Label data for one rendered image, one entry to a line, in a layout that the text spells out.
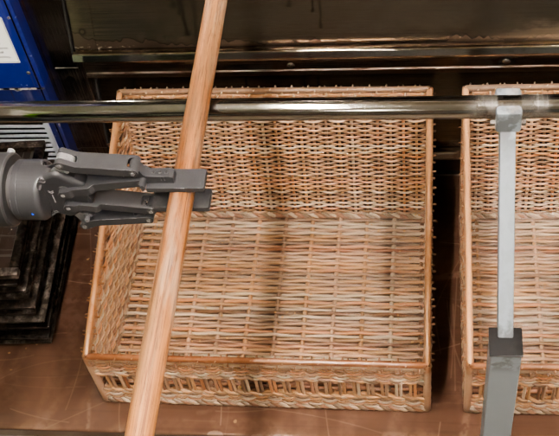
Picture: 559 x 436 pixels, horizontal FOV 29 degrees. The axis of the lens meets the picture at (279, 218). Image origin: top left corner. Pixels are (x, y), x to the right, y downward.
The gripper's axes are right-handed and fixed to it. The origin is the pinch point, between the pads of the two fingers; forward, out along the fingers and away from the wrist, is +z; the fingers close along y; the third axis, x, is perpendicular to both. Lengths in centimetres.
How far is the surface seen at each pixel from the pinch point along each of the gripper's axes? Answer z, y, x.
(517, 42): 43, 24, -49
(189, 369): -8, 49, -2
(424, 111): 28.8, 2.4, -14.7
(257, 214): -3, 60, -41
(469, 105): 34.4, 1.9, -15.2
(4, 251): -39, 39, -18
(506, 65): 42, 33, -53
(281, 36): 5, 23, -50
